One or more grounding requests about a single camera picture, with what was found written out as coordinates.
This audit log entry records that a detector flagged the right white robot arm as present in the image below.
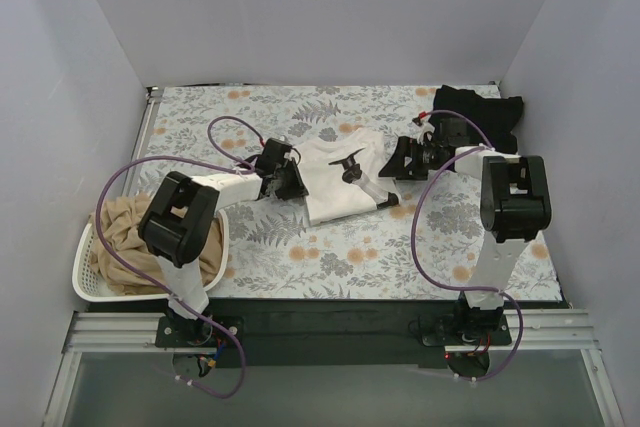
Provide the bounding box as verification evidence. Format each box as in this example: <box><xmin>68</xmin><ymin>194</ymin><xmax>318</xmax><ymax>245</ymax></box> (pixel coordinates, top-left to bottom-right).
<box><xmin>379</xmin><ymin>111</ymin><xmax>552</xmax><ymax>345</ymax></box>

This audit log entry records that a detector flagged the white laundry basket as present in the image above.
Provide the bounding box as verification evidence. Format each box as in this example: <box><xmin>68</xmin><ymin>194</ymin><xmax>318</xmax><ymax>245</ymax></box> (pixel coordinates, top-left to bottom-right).
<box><xmin>72</xmin><ymin>211</ymin><xmax>229</xmax><ymax>303</ymax></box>

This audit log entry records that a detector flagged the white t shirt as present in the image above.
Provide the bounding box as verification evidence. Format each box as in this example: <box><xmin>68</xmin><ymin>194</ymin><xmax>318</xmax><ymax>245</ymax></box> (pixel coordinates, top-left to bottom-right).
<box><xmin>297</xmin><ymin>128</ymin><xmax>400</xmax><ymax>226</ymax></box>

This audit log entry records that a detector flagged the floral table cloth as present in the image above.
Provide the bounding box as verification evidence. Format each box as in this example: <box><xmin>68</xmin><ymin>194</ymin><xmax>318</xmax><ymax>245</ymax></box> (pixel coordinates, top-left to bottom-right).
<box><xmin>127</xmin><ymin>84</ymin><xmax>559</xmax><ymax>301</ymax></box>

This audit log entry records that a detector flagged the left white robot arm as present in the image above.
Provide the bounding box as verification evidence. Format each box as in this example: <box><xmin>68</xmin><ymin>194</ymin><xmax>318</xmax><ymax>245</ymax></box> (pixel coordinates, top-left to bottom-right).
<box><xmin>138</xmin><ymin>138</ymin><xmax>308</xmax><ymax>347</ymax></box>

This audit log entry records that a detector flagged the beige t shirt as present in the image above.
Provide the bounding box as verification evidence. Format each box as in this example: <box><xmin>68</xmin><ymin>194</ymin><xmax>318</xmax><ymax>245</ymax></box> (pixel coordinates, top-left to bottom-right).
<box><xmin>89</xmin><ymin>193</ymin><xmax>227</xmax><ymax>296</ymax></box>

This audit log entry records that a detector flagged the black folded t shirt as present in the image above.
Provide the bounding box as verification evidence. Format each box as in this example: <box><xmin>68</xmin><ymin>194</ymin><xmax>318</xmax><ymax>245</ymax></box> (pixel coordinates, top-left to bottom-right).
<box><xmin>433</xmin><ymin>85</ymin><xmax>524</xmax><ymax>154</ymax></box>

